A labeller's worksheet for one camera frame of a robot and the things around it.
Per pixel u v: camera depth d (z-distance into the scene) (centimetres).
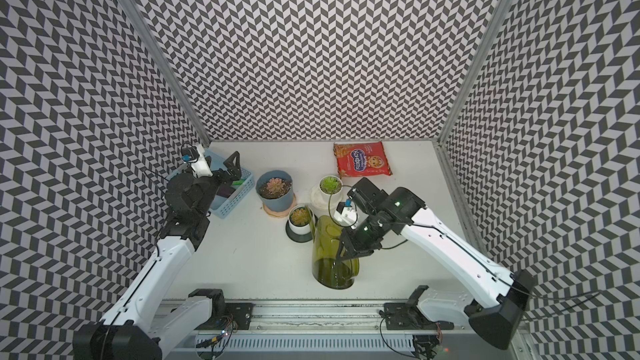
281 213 93
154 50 89
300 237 89
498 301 38
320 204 97
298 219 85
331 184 92
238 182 70
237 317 73
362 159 108
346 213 63
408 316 64
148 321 43
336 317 75
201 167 64
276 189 89
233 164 70
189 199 56
